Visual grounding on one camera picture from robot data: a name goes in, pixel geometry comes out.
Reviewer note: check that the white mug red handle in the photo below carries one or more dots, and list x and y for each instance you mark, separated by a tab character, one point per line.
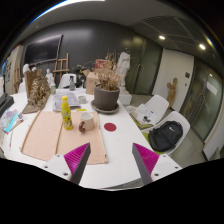
87	122

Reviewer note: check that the beige place mat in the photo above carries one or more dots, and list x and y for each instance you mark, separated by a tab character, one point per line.
47	137

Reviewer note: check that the white bust figurine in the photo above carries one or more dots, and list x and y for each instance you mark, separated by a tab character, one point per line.
50	78

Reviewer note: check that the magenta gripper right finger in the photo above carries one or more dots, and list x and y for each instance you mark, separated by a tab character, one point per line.
146	161

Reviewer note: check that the black backpack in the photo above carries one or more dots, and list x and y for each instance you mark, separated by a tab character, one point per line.
166	136

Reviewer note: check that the grey spray bottle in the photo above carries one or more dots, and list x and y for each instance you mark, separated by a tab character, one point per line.
72	84

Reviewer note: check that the grey pot saucer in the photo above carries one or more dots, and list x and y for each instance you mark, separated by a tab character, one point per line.
114	110

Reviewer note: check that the white chair behind table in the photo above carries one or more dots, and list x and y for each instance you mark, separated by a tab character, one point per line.
65	80

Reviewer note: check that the white chair far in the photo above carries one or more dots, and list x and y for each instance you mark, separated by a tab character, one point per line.
149	114

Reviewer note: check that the cardboard box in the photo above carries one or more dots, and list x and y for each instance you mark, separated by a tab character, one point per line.
91	80

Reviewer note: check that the small white cup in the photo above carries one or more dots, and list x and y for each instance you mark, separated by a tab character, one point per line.
82	99

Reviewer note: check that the white plaster statue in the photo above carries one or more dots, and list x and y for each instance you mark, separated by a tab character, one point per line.
123	66

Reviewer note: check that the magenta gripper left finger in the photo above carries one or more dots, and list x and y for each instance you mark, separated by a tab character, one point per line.
77	160

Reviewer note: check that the black wall screen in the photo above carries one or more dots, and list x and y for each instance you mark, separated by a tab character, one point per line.
43	50

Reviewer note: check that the red round coaster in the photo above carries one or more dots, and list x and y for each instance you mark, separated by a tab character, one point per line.
110	127

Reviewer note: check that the brown plant pot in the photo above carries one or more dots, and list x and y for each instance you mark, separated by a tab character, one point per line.
105	99

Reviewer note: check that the wooden easel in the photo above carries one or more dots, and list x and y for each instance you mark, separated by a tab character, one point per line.
61	66

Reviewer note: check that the colourful booklet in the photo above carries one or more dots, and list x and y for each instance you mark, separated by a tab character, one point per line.
7	120

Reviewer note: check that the brown carved relief sculpture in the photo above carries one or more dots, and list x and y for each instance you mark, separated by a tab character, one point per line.
37	90

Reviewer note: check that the white chair near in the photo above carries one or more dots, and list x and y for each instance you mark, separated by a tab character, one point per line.
173	116

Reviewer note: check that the yellow drink bottle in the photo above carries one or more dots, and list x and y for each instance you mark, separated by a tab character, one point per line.
66	114

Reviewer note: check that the dried brown plant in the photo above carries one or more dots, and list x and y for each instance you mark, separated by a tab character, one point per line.
105	69

